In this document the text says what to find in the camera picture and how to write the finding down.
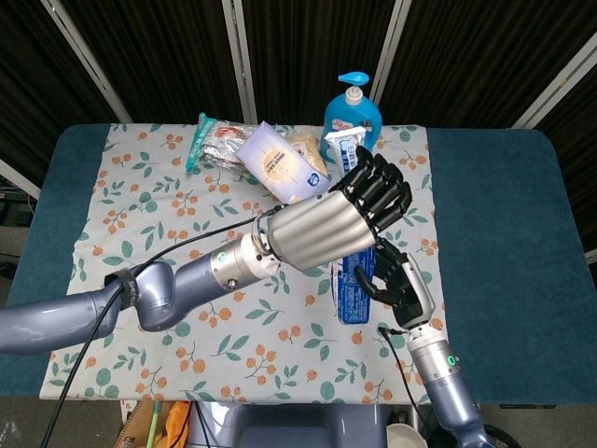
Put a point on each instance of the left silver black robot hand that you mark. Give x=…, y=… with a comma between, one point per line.
x=322, y=228

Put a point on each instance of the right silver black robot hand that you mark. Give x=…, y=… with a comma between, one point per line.
x=412, y=289

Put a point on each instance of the blue toothpaste carton box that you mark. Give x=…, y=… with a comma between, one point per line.
x=352, y=298

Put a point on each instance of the blue white toothpaste tube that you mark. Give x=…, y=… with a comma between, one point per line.
x=342, y=147

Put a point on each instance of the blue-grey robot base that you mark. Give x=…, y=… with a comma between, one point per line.
x=289, y=427

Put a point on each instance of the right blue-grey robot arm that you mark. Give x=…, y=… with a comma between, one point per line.
x=448, y=387

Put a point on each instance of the lavender wet wipes pack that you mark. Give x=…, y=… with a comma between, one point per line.
x=280, y=165

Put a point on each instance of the yellow noodle snack packet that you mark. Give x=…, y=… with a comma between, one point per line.
x=308, y=147

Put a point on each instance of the blue pump detergent bottle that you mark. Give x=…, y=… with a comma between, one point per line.
x=350, y=109

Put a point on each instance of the teal silver snack packet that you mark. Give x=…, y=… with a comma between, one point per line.
x=214, y=142

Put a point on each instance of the white round bowl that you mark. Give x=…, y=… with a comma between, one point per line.
x=403, y=436

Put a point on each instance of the floral orange-berry tablecloth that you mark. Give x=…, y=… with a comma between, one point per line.
x=242, y=364

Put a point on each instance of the dark grey round object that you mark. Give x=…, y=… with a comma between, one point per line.
x=506, y=434

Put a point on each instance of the black pleated curtain screen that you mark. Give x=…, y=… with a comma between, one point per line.
x=312, y=42

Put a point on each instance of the orange plastic bag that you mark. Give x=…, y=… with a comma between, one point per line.
x=177, y=422

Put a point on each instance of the white screen frame post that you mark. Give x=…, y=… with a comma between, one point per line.
x=391, y=51
x=88, y=58
x=557, y=84
x=240, y=60
x=18, y=179

